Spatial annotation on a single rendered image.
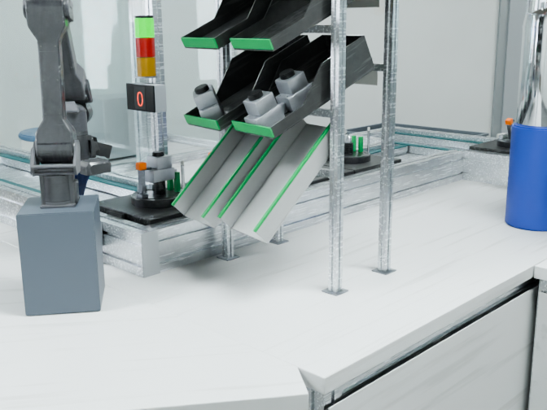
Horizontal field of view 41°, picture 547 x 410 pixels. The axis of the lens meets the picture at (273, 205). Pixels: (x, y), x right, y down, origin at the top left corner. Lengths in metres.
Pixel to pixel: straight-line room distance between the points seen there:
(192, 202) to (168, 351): 0.44
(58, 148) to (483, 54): 5.14
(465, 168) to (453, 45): 3.64
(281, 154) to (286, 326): 0.38
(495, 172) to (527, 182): 0.55
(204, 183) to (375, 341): 0.55
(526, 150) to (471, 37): 4.29
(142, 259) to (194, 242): 0.15
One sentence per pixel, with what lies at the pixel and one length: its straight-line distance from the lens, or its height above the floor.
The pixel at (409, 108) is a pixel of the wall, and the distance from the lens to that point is 6.09.
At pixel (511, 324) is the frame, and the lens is 1.72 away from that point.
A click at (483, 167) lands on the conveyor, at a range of 2.56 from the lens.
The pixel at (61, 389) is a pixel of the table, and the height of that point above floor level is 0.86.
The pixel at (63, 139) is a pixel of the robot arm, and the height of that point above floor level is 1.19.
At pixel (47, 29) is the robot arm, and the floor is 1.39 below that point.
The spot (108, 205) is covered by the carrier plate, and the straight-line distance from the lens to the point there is 1.81.
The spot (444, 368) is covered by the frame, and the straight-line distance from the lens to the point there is 1.50.
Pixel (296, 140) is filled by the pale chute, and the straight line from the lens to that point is 1.54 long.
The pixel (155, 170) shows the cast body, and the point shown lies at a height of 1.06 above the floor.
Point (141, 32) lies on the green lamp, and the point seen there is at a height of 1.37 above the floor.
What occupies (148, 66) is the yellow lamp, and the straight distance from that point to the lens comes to 1.97.
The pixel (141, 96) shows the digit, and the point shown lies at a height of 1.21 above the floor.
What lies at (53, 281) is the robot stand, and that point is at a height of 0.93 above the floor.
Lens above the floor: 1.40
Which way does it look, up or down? 14 degrees down
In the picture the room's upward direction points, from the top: straight up
